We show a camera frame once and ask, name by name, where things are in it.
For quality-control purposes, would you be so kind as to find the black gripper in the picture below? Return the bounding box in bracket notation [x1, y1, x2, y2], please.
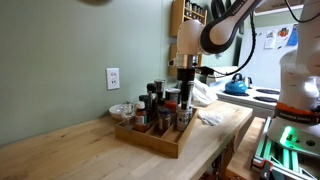
[177, 68, 195, 110]

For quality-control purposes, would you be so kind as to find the white spice container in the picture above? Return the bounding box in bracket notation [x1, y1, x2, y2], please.
[176, 105, 193, 131]

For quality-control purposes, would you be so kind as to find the red lid spice jar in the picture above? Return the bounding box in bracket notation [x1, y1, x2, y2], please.
[164, 100, 177, 123]

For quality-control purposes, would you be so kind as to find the brown spice jar blue lid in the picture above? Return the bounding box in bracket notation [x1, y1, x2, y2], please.
[158, 108, 171, 132]

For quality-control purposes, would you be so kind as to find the wooden spice tray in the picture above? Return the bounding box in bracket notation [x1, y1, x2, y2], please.
[115, 108, 197, 158]

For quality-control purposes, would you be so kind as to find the hot sauce bottle white cap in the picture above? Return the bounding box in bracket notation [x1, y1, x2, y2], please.
[134, 101, 147, 132]

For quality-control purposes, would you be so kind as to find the upper wooden spice rack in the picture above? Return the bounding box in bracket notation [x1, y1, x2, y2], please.
[170, 0, 207, 37]

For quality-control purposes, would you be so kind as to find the large crumpled white paper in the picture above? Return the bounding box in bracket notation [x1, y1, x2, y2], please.
[192, 79, 218, 107]

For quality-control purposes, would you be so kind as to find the tall steel pepper grinder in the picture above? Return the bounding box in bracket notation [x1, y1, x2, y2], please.
[154, 79, 165, 104]

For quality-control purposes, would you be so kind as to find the small crumpled white napkin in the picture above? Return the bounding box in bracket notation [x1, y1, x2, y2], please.
[198, 110, 223, 126]

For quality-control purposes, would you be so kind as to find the blue kettle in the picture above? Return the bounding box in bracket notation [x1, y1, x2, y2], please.
[225, 73, 248, 94]

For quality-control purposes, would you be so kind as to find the clear glass jar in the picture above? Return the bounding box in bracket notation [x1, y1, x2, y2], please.
[121, 102, 134, 129]

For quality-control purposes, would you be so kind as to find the white bowl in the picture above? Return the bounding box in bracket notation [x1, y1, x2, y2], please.
[109, 104, 123, 120]

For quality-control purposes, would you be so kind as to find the white stove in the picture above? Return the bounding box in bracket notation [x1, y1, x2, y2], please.
[206, 66, 279, 118]

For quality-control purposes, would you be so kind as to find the white refrigerator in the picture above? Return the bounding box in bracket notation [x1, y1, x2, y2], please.
[240, 23, 298, 89]

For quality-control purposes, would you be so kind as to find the white wall outlet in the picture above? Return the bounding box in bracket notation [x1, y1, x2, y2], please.
[106, 68, 120, 90]

